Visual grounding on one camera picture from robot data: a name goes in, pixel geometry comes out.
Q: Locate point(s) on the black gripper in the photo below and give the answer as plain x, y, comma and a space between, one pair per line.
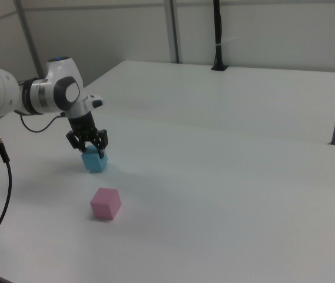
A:
83, 129

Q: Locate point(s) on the blue cube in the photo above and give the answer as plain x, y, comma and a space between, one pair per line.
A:
95, 163

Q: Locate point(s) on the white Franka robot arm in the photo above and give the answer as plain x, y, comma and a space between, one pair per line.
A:
5, 94

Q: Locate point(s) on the pink cube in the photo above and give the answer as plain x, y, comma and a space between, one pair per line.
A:
105, 204

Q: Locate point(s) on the black pole with base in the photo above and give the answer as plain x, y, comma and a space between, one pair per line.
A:
218, 29

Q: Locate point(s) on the grey wall frame post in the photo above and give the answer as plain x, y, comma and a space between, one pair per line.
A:
173, 29
30, 41

